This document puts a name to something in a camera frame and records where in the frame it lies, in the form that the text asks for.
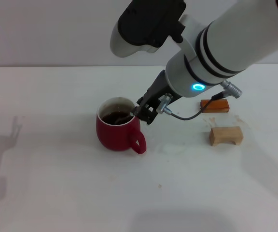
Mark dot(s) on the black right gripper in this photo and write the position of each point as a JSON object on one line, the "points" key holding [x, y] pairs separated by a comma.
{"points": [[157, 90]]}

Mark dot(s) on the red ceramic coffee cup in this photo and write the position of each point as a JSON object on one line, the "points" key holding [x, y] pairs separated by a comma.
{"points": [[116, 137]]}

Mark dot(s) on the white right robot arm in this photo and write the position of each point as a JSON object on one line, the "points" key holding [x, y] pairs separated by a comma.
{"points": [[223, 48]]}

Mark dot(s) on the orange wooden block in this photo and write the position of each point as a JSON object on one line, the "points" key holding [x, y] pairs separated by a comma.
{"points": [[219, 106]]}

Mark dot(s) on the light wooden arch block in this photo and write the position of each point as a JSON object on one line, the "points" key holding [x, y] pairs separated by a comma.
{"points": [[226, 134]]}

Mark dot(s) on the black and white wrist camera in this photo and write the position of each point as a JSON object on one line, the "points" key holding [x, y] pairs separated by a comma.
{"points": [[148, 24]]}

